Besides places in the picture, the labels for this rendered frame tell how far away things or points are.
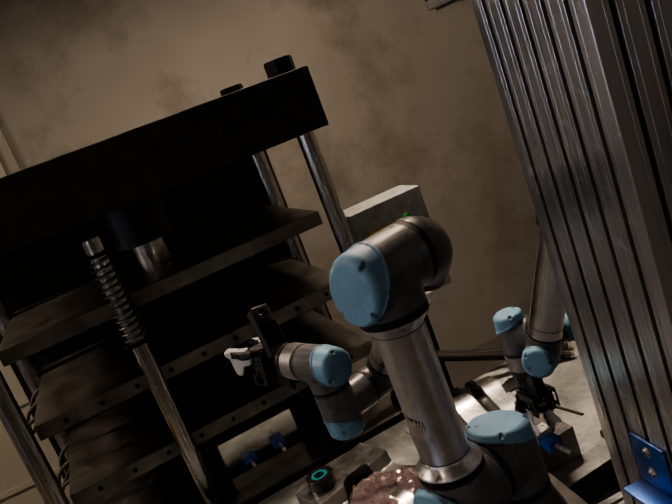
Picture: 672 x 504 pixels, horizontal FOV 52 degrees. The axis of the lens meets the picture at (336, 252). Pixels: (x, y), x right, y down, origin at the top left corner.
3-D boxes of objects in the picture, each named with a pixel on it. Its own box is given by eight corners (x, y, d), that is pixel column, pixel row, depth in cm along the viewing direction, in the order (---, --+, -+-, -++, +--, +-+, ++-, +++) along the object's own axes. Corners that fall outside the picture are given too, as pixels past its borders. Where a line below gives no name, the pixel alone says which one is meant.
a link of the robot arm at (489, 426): (561, 467, 126) (541, 403, 123) (522, 513, 118) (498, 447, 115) (508, 455, 136) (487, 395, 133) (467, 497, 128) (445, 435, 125)
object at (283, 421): (307, 450, 241) (289, 408, 237) (237, 490, 233) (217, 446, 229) (268, 407, 287) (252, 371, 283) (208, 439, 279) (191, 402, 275)
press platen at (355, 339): (375, 352, 248) (370, 339, 247) (76, 509, 215) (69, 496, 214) (308, 315, 317) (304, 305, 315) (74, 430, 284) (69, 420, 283)
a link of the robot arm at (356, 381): (386, 415, 138) (368, 367, 136) (348, 447, 132) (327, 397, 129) (361, 409, 144) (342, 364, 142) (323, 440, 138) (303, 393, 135)
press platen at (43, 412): (351, 289, 242) (346, 276, 241) (40, 441, 210) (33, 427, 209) (288, 266, 311) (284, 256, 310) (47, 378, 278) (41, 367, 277)
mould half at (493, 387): (582, 455, 182) (568, 411, 179) (504, 505, 174) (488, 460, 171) (477, 400, 229) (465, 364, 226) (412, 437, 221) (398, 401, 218)
